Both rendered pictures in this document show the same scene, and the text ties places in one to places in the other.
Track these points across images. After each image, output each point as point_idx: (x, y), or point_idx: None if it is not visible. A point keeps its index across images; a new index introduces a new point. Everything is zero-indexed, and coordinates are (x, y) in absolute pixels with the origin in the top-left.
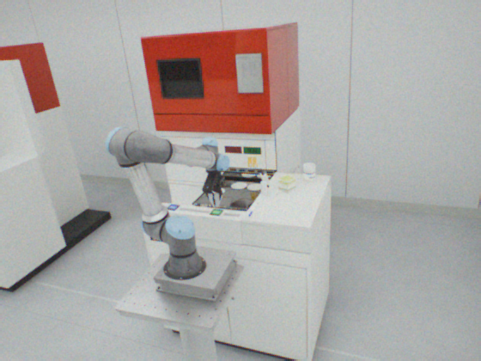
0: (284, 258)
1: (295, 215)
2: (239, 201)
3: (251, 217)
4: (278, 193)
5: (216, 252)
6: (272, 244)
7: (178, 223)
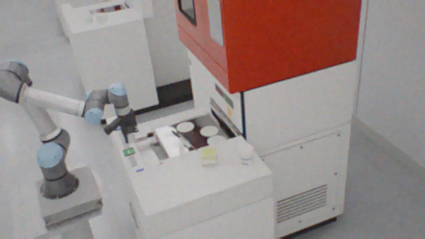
0: (144, 227)
1: (161, 195)
2: (178, 148)
3: (136, 173)
4: (194, 163)
5: (91, 187)
6: (139, 209)
7: (45, 152)
